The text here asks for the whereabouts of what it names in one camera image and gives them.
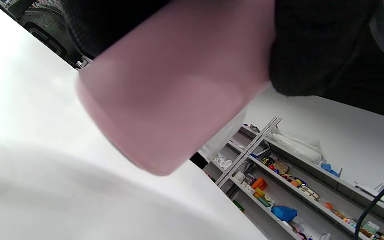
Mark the person's left hand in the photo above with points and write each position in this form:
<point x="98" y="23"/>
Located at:
<point x="328" y="50"/>

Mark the pink thermos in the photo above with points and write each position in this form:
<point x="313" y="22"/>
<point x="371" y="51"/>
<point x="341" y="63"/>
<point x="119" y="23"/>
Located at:
<point x="165" y="100"/>

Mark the white plastic bag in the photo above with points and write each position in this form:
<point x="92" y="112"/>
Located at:
<point x="298" y="146"/>

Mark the orange cylinder toy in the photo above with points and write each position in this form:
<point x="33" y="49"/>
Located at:
<point x="259" y="183"/>

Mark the white router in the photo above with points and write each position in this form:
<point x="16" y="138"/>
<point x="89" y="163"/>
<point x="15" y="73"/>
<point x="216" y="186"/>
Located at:
<point x="377" y="193"/>

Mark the white tape rolls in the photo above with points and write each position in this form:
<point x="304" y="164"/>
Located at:
<point x="224" y="162"/>

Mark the grey metal shelf rack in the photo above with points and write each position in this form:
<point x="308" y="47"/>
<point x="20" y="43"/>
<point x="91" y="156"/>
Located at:
<point x="312" y="213"/>

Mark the blue plastic bag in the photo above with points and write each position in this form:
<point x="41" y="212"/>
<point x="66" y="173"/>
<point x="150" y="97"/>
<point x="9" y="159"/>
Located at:
<point x="283" y="213"/>

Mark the black mesh office chair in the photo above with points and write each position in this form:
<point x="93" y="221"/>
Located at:
<point x="45" y="23"/>

